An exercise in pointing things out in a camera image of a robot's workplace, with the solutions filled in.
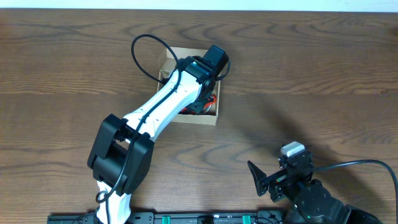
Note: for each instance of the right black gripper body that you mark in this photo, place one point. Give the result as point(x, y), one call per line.
point(270, 180)

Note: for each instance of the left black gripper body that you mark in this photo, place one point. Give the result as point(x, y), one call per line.
point(199, 106)

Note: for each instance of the cardboard box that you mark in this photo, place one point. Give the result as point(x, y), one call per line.
point(166, 65)

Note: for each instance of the orange utility knife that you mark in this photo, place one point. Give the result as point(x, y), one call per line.
point(211, 99)

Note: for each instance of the white tape roll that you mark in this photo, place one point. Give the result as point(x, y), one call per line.
point(206, 109)

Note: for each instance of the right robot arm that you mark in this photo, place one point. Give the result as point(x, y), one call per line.
point(311, 201)

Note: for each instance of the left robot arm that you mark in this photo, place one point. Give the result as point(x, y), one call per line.
point(122, 151)

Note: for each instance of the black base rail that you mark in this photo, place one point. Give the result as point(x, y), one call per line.
point(262, 216)

